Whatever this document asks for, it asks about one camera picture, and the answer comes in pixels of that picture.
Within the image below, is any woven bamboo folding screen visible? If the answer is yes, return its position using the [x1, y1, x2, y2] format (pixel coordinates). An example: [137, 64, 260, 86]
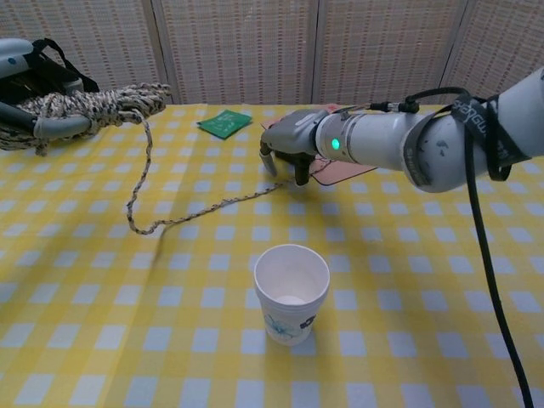
[0, 0, 544, 106]

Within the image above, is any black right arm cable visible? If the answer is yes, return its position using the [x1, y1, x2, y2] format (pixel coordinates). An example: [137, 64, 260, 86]
[369, 87, 535, 408]

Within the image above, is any black baseball cap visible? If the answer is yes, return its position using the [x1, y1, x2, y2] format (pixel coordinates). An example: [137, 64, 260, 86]
[31, 37, 101, 93]

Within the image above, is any speckled beige braided rope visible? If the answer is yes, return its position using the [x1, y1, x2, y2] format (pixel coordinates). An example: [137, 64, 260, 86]
[0, 82, 298, 239]

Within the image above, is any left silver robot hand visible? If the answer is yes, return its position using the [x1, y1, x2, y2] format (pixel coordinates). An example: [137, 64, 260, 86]
[0, 37, 93, 145]

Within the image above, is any white paper cup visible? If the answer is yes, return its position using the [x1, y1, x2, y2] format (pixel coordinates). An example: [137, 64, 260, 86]
[253, 244, 332, 348]

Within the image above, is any green foil packet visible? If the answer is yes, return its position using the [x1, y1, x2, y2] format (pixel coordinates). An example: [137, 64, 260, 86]
[195, 109, 252, 140]

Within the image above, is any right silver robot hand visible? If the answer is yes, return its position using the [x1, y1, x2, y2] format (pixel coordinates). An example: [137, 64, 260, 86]
[259, 109, 331, 187]

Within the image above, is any yellow checked tablecloth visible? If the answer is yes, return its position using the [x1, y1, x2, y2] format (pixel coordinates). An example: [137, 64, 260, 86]
[0, 101, 544, 408]

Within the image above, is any pink cartoon mouse pad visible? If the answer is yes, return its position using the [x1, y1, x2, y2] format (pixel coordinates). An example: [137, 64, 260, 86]
[259, 103, 379, 187]

